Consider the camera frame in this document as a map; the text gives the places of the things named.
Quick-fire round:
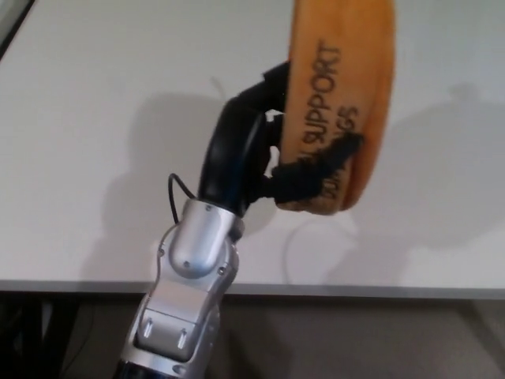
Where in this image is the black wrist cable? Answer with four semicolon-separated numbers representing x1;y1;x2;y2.
166;173;198;225

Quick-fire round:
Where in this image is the orange soft plush plate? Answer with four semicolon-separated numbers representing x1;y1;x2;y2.
275;0;397;216

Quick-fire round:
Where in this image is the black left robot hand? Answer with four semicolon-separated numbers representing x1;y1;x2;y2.
196;61;366;218

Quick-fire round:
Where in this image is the dark table leg frame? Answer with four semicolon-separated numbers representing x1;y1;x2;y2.
0;294;95;379

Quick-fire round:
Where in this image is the thin black floor cable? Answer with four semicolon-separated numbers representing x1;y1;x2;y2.
78;303;96;352

